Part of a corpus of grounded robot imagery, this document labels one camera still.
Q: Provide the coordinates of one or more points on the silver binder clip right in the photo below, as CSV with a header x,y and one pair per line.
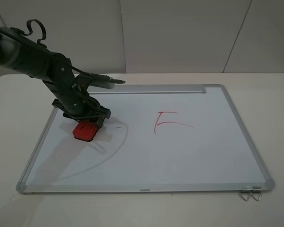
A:
x,y
256,193

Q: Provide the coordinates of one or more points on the silver binder clip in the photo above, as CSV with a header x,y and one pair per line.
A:
x,y
256,193
245,193

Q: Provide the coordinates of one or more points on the white aluminium-framed whiteboard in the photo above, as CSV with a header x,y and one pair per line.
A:
x,y
159,138

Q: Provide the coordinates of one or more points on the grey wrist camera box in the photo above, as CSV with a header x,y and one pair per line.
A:
x,y
84,81

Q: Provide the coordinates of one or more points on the red whiteboard eraser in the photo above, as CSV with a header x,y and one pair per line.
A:
x,y
85,131

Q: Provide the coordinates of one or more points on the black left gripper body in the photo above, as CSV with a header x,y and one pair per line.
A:
x,y
81,108

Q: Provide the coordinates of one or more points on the silver binder clip left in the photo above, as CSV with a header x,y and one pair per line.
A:
x,y
245,193

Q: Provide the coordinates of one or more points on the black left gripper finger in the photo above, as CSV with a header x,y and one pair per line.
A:
x,y
100,121

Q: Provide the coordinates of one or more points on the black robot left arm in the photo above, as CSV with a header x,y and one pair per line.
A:
x,y
55,71

